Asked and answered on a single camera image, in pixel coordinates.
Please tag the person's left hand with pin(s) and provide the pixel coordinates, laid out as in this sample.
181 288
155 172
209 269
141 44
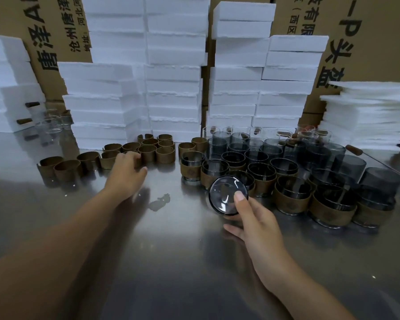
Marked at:
125 178

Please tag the person's right hand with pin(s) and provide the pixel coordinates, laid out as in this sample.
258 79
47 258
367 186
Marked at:
265 243

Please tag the group of brown sleeve rings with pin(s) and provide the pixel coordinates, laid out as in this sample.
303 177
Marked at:
165 154

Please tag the smoky transparent plastic cup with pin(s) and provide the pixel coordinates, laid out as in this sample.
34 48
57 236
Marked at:
233 158
376 196
325 174
284 164
335 196
294 184
261 169
215 165
245 176
225 194
193 158

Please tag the bunch of clear plastic cups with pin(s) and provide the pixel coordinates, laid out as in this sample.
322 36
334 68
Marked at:
53 123

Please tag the cluster of transparent plastic cups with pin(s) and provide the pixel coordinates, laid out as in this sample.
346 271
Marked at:
216 146

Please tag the person's left forearm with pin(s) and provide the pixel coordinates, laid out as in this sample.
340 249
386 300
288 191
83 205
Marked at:
46 263

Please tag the tall stack white foam blocks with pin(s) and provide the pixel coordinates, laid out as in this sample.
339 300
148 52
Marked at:
170 83

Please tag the brown cork stick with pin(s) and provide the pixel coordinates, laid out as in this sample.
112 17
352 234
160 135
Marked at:
32 104
24 121

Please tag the stepped stack white foam blocks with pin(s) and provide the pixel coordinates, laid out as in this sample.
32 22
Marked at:
233 86

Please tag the stack of white foam blocks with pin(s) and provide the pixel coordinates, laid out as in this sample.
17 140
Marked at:
5 86

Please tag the stack of thin foam sheets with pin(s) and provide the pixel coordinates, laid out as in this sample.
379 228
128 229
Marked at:
363 116

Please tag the large printed cardboard box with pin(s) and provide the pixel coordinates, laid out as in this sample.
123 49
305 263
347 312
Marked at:
383 36

